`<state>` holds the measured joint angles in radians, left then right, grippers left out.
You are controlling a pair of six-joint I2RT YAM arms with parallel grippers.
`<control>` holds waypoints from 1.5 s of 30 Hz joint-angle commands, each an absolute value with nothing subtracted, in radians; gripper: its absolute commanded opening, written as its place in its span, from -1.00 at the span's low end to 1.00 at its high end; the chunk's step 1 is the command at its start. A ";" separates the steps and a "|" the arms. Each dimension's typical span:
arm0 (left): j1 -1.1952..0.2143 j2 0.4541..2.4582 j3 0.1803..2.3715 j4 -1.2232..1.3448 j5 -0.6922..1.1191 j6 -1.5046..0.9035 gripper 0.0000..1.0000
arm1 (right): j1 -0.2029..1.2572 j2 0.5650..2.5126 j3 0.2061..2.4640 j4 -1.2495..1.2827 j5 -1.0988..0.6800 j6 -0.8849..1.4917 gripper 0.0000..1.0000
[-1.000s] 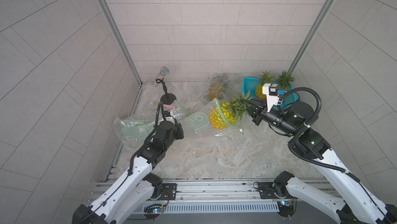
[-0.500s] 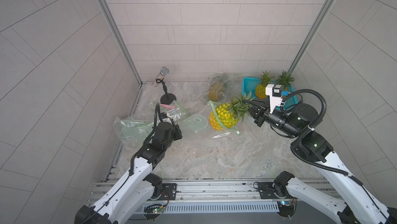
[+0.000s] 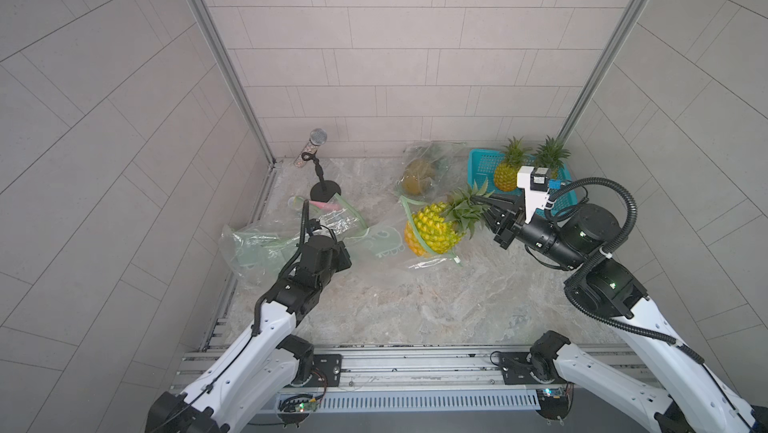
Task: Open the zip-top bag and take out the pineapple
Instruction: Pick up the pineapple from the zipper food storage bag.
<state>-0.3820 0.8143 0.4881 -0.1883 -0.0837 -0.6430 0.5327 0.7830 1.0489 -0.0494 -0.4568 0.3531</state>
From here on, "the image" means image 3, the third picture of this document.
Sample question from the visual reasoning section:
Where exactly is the orange pineapple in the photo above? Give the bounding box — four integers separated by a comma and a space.
493, 137, 531, 192

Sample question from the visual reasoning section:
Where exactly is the orange pineapple zip bag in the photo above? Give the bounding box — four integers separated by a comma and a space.
308, 195, 374, 257

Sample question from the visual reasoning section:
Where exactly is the yellow pineapple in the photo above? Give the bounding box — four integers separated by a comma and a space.
404, 181, 491, 257

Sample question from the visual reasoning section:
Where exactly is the yellow pineapple zip bag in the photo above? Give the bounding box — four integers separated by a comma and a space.
350, 196, 461, 273

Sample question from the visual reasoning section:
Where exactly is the bagged pineapple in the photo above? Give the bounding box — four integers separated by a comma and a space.
400, 159, 436, 197

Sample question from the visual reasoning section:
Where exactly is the zip-top bag green pineapple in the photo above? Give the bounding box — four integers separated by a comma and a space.
218, 223, 298, 286

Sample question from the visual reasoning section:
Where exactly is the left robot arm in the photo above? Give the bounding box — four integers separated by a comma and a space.
145, 234, 351, 432

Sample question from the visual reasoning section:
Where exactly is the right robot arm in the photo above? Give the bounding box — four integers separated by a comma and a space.
472, 178, 767, 432

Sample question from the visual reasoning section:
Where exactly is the teal plastic basket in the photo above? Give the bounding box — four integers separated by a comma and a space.
467, 149, 579, 215

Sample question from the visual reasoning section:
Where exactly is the black microphone stand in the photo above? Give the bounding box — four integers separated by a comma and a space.
301, 152, 341, 203

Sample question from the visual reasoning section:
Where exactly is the glitter silver microphone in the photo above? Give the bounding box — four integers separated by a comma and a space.
294, 128, 328, 168

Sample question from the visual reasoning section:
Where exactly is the left circuit board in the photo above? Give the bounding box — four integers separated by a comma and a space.
277, 394, 322, 426

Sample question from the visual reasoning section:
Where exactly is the circuit board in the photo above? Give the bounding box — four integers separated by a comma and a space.
536, 388, 572, 423
277, 394, 322, 426

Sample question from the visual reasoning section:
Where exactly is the right circuit board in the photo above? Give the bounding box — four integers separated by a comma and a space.
536, 388, 572, 423

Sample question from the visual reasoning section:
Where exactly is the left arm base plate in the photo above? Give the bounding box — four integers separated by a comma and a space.
289, 354, 343, 388

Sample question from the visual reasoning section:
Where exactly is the aluminium mounting rail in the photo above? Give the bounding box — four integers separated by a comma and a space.
168, 345, 661, 393

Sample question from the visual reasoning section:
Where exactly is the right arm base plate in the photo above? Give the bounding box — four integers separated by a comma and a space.
490, 351, 568, 388

